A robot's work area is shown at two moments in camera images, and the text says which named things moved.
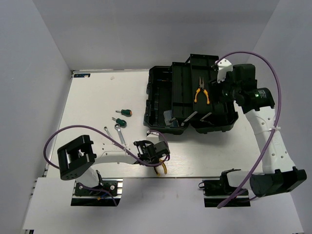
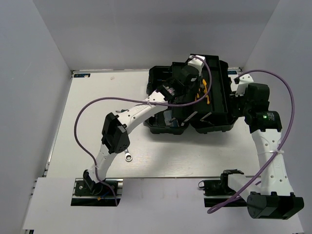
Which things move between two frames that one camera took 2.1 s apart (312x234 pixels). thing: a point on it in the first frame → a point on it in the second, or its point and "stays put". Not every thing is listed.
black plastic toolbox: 187,94 stays put
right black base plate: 215,192 stays put
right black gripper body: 228,90 → 239,106
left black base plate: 108,194 stays put
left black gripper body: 155,160 → 194,88
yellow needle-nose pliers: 164,166 → 204,83
